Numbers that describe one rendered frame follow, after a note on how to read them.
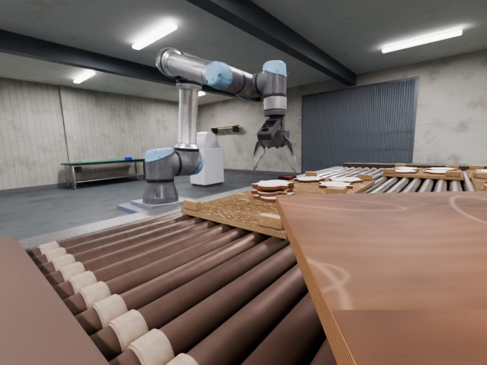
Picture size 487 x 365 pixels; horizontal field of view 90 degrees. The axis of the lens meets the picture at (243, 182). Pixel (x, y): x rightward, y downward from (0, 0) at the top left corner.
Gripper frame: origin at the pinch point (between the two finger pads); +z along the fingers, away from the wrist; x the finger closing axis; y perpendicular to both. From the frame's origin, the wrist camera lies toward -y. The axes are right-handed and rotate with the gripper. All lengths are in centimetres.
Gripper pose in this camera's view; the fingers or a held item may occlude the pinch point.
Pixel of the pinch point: (273, 171)
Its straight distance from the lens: 82.6
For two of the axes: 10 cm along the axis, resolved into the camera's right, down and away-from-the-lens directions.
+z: 0.3, 9.9, 1.5
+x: -9.0, -0.4, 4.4
